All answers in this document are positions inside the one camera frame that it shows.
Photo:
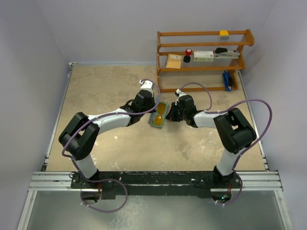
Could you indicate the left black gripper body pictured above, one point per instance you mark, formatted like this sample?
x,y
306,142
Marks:
x,y
150,107

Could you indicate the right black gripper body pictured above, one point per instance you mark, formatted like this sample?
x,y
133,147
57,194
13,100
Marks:
x,y
184,111

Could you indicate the orange sunglasses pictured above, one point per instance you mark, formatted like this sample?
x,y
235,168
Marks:
x,y
159,117

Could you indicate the grey glasses case green lining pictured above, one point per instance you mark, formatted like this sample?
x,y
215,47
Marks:
x,y
152,115

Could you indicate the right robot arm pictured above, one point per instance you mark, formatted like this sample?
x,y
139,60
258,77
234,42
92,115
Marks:
x,y
235,132

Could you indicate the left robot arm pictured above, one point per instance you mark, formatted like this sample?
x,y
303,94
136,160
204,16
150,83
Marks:
x,y
79,136

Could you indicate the spiral brown notebook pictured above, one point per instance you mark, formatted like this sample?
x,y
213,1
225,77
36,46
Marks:
x,y
173,61

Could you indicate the wooden shelf rack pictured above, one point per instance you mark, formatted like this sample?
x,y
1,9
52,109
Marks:
x,y
207,73

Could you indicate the red black stamp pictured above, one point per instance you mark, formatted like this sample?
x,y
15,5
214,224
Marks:
x,y
187,57

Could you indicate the blue black scissors tool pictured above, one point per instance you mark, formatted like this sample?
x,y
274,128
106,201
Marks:
x,y
228,81

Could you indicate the white red box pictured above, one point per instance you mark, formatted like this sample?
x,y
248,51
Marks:
x,y
204,56

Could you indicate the black white stapler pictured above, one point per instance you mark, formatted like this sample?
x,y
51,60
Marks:
x,y
224,53

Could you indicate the yellow grey sponge block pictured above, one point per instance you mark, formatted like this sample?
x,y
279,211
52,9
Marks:
x,y
223,34

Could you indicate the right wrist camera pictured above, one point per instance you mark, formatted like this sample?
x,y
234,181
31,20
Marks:
x,y
179,93

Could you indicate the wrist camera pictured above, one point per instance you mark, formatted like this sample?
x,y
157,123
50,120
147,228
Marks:
x,y
146,85
179,93

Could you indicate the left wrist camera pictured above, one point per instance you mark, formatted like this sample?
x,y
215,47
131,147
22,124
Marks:
x,y
146,85

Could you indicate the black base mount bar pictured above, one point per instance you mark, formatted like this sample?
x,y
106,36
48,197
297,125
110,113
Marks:
x,y
108,185

